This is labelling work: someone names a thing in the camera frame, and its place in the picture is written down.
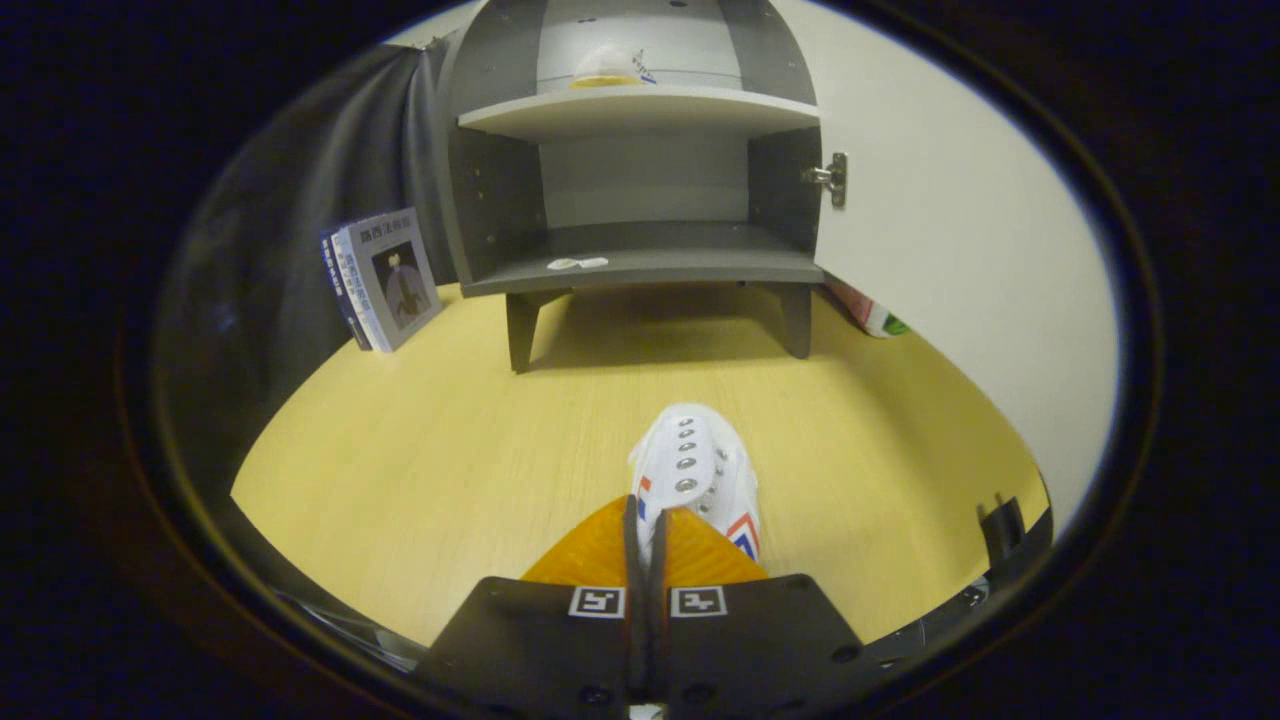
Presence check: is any grey cover book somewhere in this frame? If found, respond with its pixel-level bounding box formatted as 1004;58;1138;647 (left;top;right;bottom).
345;208;444;353

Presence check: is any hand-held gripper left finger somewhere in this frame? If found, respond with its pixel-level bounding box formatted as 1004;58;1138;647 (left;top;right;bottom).
415;495;649;720

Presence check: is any white shoe cabinet door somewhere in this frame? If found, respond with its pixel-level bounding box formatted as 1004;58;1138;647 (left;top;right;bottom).
775;0;1121;541

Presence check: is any watermelon slice toy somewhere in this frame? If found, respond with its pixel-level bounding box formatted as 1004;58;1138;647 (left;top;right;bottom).
825;275;911;339

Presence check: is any grey shoe cabinet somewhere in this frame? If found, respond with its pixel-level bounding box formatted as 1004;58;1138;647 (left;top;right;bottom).
435;0;851;374

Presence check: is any black backdrop cloth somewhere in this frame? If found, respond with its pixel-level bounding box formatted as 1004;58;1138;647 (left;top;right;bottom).
150;45;457;561

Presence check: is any blue spine book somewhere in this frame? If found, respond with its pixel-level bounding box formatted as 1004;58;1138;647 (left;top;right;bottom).
320;228;373;352

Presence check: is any white striped shoe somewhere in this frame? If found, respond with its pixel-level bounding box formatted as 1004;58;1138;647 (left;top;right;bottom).
628;403;763;566
570;45;659;91

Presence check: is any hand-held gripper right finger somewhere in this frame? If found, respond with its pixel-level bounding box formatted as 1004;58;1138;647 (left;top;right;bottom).
650;505;881;720

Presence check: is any metal door hinge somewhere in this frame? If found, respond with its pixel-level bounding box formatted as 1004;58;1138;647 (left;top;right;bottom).
800;152;849;209

